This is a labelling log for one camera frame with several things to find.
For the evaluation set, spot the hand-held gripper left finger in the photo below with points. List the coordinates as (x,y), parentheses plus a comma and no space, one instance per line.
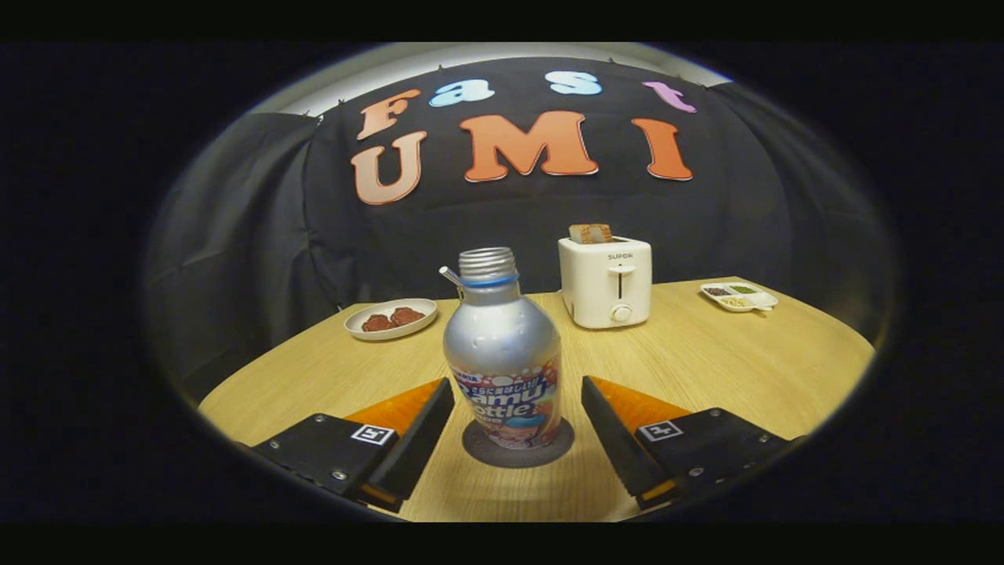
(416,447)

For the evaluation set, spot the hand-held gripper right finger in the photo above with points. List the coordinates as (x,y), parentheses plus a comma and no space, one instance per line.
(616,447)

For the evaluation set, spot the dark brown round coaster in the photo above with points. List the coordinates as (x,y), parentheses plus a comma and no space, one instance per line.
(478,451)

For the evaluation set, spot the silver juice bottle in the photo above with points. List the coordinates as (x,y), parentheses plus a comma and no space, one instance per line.
(502,337)

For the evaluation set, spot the wooden table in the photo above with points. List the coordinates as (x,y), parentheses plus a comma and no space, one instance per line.
(706,369)

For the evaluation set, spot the brown food piece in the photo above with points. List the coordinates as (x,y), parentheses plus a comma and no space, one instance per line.
(377,323)
(408,316)

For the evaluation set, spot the white round plate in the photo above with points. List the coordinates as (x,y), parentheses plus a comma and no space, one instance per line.
(357,324)

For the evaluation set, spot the white toaster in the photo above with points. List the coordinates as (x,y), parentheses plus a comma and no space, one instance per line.
(604,282)

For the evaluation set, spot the white divided dish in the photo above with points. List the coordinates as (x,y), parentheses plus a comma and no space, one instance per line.
(759,300)

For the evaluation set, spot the black backdrop cloth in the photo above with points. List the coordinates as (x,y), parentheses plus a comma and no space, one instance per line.
(259,235)

